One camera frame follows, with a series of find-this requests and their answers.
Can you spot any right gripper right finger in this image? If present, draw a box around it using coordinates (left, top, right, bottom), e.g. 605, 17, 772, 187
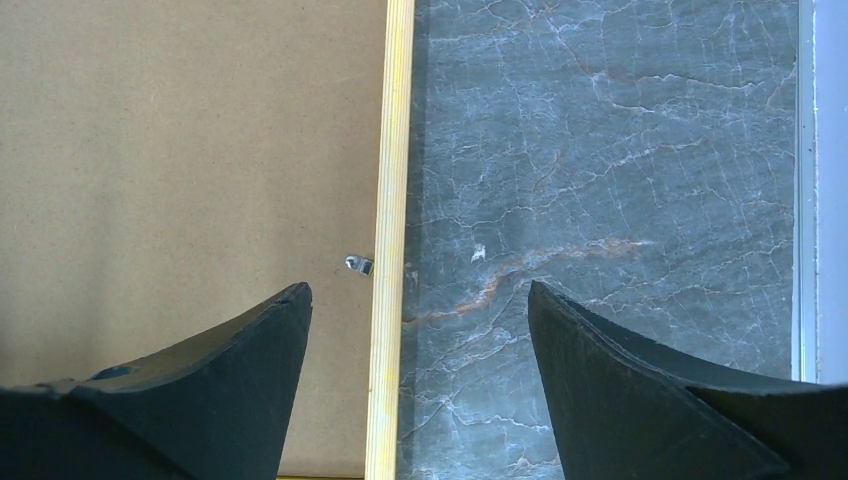
528, 281, 847, 479

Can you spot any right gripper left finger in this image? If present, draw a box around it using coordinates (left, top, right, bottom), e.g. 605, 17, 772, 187
1, 282, 313, 479

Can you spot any brown backing board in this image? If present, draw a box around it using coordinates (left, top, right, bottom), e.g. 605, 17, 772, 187
1, 1, 386, 477

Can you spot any yellow wooden picture frame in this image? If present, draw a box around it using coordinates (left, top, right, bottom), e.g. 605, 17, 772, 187
278, 0, 417, 480

